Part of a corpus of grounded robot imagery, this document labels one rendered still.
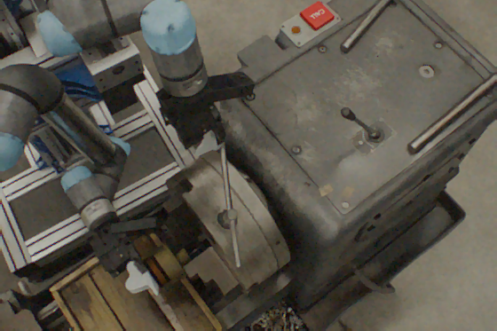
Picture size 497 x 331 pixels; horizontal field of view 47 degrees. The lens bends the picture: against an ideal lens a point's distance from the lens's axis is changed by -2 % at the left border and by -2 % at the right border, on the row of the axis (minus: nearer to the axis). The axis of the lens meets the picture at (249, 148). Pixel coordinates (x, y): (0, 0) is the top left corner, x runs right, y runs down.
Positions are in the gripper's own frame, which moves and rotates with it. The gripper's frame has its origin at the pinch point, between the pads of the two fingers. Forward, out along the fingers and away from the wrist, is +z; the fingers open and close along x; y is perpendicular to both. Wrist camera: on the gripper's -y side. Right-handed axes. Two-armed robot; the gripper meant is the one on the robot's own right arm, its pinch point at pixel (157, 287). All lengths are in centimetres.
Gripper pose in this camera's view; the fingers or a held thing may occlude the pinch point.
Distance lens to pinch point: 131.4
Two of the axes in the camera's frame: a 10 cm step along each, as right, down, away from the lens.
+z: 5.8, 7.3, -3.6
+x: -0.2, -4.3, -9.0
